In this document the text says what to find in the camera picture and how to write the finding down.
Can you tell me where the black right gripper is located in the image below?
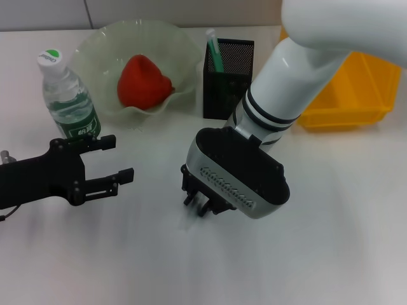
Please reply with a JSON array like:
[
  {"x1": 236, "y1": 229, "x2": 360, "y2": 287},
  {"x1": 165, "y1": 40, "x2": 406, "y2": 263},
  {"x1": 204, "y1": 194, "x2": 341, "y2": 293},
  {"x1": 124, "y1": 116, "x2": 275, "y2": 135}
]
[{"x1": 180, "y1": 164, "x2": 237, "y2": 219}]

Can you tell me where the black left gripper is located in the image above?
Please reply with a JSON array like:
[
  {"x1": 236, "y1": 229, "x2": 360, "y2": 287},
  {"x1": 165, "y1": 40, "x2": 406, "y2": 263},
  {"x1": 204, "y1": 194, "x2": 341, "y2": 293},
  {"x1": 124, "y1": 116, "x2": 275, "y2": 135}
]
[{"x1": 0, "y1": 134, "x2": 135, "y2": 211}]

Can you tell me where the grey pen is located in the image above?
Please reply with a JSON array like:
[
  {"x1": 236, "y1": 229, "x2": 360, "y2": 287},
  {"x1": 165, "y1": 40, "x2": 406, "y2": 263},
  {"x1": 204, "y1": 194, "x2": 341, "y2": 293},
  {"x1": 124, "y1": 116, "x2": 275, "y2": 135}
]
[{"x1": 179, "y1": 190, "x2": 207, "y2": 233}]

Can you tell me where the clear water bottle green label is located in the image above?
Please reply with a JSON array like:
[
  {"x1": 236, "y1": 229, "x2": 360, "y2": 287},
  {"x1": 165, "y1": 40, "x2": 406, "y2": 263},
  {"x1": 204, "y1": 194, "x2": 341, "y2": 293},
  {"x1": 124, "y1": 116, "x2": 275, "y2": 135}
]
[{"x1": 36, "y1": 48, "x2": 102, "y2": 141}]

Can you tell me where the orange fruit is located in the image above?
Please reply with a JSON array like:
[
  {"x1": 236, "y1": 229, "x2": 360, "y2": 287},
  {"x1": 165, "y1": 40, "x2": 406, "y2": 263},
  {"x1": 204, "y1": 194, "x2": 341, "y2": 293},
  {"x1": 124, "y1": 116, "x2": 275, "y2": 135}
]
[{"x1": 116, "y1": 54, "x2": 176, "y2": 111}]

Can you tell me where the green pen white end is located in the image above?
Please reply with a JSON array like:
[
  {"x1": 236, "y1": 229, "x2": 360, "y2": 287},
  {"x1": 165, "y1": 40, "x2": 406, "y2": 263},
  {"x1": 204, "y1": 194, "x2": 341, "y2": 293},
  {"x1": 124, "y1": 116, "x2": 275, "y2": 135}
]
[{"x1": 205, "y1": 28, "x2": 225, "y2": 74}]

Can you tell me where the pale green wavy fruit plate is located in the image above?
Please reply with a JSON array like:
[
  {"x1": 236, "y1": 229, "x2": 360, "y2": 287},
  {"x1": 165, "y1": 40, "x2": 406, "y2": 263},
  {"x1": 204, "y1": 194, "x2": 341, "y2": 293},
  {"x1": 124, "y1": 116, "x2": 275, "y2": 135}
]
[{"x1": 70, "y1": 19, "x2": 201, "y2": 121}]

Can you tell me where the black mesh pen holder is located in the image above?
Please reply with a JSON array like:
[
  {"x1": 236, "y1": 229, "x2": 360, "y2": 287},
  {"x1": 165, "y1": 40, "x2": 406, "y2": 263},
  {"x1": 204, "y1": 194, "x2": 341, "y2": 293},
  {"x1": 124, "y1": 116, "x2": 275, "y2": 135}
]
[{"x1": 202, "y1": 37, "x2": 255, "y2": 121}]

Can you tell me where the yellow plastic bin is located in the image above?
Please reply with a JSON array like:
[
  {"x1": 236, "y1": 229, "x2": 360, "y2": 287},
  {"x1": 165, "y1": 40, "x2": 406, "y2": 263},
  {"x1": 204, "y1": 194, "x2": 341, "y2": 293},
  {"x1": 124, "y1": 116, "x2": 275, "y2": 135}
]
[{"x1": 279, "y1": 27, "x2": 402, "y2": 130}]

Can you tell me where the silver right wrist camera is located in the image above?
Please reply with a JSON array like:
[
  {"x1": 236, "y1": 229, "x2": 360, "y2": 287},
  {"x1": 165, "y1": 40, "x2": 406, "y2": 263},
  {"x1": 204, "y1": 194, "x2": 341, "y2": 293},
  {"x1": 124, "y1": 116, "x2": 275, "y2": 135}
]
[{"x1": 185, "y1": 126, "x2": 292, "y2": 221}]

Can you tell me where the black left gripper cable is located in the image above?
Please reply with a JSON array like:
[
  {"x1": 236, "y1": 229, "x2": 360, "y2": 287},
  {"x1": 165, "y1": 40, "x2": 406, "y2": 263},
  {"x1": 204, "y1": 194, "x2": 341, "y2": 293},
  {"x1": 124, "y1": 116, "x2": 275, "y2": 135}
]
[{"x1": 0, "y1": 205, "x2": 20, "y2": 223}]

